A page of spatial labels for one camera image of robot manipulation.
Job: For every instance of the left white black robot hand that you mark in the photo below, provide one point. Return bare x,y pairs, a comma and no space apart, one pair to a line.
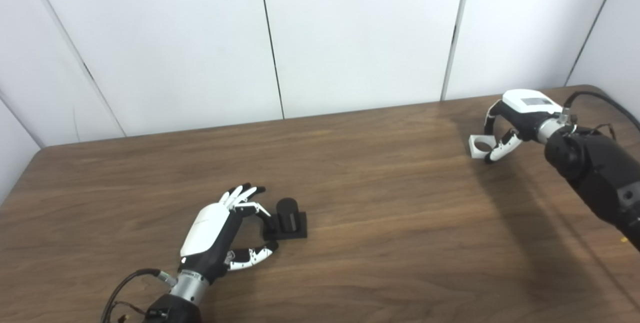
210,233

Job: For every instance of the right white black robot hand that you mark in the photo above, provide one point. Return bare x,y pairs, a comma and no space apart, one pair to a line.
527,110

